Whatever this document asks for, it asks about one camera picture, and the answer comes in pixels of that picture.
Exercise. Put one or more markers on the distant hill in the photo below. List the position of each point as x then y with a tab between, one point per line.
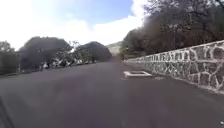
115	47

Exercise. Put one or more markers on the white painted road rectangle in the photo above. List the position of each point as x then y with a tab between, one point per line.
137	74

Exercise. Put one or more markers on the grey asphalt road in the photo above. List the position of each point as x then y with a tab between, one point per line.
100	96

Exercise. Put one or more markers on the row of trees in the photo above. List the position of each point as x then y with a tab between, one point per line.
50	53

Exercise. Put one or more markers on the wooded hillside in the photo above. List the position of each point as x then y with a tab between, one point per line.
176	26

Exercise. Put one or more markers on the rough stone wall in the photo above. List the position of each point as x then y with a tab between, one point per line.
190	63

